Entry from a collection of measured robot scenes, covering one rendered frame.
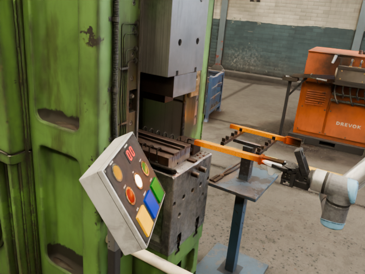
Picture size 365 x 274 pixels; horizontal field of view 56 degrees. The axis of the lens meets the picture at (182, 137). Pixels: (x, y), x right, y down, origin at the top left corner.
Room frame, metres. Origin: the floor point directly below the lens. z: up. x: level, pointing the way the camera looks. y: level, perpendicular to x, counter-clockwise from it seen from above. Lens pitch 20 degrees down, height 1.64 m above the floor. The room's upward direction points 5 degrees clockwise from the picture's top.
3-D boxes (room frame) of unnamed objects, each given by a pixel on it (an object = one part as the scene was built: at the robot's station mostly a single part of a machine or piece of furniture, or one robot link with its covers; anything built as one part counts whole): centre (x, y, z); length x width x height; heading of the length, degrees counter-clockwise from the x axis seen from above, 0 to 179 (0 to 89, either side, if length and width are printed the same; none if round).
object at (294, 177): (1.30, -0.49, 1.03); 0.12 x 0.08 x 0.09; 60
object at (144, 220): (0.92, 0.10, 1.01); 0.07 x 0.05 x 0.07; 175
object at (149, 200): (1.02, 0.09, 1.01); 0.07 x 0.05 x 0.07; 175
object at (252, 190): (1.89, -0.40, 0.70); 0.40 x 0.30 x 0.02; 149
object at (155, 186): (1.12, 0.08, 1.01); 0.07 x 0.05 x 0.07; 175
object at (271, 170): (1.34, -0.39, 1.03); 0.09 x 0.03 x 0.06; 62
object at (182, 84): (1.67, 0.19, 1.32); 0.42 x 0.20 x 0.10; 60
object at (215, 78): (5.74, 0.05, 0.36); 1.20 x 0.80 x 0.72; 70
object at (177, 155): (1.67, 0.19, 0.96); 0.42 x 0.20 x 0.09; 60
